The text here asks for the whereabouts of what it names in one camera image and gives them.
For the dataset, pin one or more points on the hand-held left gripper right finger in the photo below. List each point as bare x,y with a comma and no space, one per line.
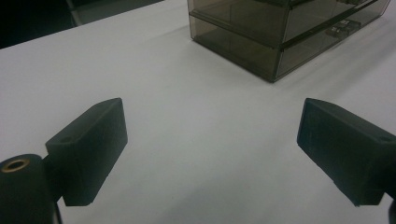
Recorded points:
345,149

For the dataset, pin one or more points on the small dark clip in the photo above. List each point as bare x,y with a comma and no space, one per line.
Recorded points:
342,28

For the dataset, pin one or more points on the smoky clear plastic drawer box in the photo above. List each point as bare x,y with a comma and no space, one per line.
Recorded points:
249,34

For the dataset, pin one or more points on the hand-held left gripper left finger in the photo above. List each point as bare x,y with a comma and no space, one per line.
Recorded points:
88,149

